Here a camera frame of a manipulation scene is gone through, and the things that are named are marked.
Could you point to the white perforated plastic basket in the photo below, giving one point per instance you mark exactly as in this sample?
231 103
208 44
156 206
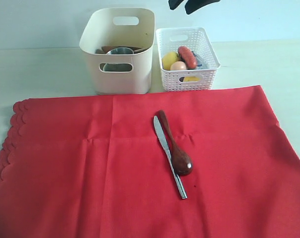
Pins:
195 38

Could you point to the brown wooden plate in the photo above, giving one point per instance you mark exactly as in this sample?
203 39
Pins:
105 49

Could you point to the yellow lemon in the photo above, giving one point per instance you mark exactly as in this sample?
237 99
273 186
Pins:
169 59

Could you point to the stainless steel cup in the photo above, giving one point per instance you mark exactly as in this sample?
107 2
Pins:
121 51

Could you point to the silver table knife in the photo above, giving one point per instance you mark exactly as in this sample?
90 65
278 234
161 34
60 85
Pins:
162 139

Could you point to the dark wooden spoon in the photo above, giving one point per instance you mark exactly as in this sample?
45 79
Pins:
181 161

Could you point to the blue white milk carton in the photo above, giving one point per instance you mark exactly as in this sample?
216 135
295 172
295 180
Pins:
201 64

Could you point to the red scalloped tablecloth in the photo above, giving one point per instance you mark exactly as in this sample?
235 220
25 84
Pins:
93 167

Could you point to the brown egg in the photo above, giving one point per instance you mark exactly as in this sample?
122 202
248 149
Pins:
178 65

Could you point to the cream plastic bin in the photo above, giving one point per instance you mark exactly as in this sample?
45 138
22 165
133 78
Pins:
119 26

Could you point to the red sausage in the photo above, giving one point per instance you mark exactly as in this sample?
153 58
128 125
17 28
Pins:
188 57

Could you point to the white ceramic bowl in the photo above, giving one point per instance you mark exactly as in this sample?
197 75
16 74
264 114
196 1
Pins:
117 67

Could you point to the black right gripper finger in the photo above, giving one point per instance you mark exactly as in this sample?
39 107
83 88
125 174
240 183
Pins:
193 5
173 4

